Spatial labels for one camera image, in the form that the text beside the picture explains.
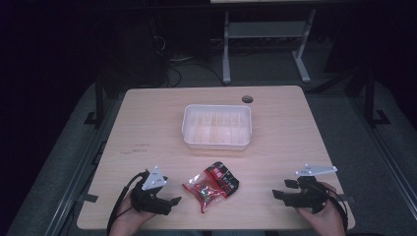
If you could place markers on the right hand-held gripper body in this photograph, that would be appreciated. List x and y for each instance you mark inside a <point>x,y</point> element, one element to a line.
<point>308,196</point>

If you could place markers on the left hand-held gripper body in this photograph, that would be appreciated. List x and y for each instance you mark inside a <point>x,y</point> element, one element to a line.
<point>149,200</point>

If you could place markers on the red and black snack packet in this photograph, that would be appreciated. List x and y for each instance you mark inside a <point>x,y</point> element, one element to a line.
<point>213,187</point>

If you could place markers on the white plastic container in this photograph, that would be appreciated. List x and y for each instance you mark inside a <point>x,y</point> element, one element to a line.
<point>217,126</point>

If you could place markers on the person's left hand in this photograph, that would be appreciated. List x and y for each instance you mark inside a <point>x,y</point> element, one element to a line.
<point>126,219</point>

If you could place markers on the person's right hand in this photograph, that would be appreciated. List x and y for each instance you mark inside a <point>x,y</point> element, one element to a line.
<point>327,223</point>

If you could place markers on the black metal stand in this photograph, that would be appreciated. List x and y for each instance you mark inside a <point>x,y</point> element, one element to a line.
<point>370,98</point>
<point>99,105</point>

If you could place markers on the grey metal stand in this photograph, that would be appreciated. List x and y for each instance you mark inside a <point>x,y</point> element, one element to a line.
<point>262,29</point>

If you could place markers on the black table edge bracket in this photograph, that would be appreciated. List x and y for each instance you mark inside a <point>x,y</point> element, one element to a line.
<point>90,198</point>
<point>346,199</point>

